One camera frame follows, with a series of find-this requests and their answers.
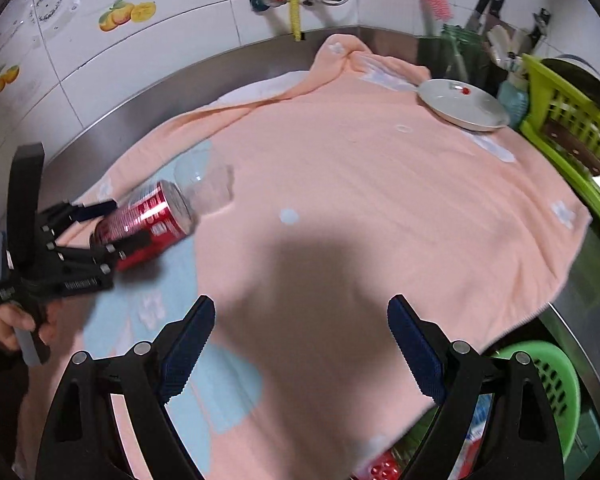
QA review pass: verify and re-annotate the green dish rack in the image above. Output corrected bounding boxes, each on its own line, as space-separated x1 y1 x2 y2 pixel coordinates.
519 53 600 251

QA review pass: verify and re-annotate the pink brush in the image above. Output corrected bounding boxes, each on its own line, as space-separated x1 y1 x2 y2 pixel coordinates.
419 0 470 80

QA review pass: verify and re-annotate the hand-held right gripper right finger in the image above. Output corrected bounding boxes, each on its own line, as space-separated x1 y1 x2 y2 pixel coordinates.
386 294 566 480

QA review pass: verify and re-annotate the person's left hand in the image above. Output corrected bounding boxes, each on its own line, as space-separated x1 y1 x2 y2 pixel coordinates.
0 302 63 350

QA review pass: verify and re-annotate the black handle kitchen tool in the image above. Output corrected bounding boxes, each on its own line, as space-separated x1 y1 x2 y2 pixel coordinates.
530 7 552 43

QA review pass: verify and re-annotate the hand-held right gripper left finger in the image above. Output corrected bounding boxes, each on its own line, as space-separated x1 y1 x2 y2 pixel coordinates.
34 295 217 480

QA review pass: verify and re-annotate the red plastic stool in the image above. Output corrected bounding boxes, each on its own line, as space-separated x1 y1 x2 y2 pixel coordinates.
352 452 400 480

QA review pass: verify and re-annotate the white plate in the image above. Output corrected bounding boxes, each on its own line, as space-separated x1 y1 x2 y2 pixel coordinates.
417 79 511 132

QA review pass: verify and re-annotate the green utensil holder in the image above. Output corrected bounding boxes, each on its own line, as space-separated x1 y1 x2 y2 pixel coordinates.
417 24 498 95

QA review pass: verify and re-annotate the white utensil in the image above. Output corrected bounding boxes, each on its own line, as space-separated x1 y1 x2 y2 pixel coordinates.
487 25 528 68

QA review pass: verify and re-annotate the black handle knife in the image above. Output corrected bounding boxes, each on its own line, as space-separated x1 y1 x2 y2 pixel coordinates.
466 0 510 33

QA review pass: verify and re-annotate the person's left forearm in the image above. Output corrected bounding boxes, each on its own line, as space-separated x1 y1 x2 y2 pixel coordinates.
0 332 28 421

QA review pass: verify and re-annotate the clear pink glass cup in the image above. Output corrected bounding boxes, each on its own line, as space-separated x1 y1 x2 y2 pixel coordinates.
174 149 235 216

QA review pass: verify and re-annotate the yellow hose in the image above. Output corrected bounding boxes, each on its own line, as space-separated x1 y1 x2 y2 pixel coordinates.
289 0 306 42

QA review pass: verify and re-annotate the dark wok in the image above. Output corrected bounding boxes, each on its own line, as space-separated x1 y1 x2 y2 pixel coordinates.
542 57 600 111

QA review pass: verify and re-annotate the red soda can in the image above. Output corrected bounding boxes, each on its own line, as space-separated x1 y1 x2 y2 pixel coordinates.
94 180 199 273

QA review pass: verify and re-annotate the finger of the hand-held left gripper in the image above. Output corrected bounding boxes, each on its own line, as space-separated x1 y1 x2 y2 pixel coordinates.
42 230 153 273
39 199 119 233

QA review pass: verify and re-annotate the cleaver with wooden handle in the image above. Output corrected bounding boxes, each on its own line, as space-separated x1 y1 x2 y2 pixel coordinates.
539 119 600 196

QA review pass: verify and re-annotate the green mesh basket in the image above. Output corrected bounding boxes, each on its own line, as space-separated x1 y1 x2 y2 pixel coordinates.
405 340 581 480

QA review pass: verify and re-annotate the pink blanket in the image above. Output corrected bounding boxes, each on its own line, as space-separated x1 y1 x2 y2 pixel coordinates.
17 34 593 480

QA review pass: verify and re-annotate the teal bottle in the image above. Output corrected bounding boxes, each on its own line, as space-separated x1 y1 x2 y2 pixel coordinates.
496 67 531 131

